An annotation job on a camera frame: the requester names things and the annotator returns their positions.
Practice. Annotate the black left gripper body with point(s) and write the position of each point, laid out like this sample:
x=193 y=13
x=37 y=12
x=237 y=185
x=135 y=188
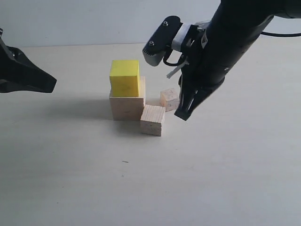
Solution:
x=13 y=64

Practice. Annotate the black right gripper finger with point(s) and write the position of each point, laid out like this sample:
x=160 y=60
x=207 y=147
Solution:
x=191 y=96

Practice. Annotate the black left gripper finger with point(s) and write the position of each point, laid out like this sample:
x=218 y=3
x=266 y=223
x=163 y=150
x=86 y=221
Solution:
x=37 y=80

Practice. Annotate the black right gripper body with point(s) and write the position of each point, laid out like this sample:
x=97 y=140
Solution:
x=217 y=47

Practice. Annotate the medium wooden cube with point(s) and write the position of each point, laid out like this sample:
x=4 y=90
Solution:
x=152 y=119

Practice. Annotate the yellow cube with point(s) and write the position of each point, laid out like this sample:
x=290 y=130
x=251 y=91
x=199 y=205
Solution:
x=125 y=78

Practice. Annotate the large wooden cube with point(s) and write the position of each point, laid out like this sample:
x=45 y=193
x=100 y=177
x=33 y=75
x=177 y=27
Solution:
x=128 y=108

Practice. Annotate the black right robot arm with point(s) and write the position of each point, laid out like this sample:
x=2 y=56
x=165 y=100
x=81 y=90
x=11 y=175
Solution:
x=255 y=12

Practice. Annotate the small wooden cube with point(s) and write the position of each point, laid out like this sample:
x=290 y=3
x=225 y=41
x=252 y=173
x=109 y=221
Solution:
x=169 y=99

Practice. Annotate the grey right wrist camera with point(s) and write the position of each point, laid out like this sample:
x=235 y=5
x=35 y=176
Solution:
x=171 y=35

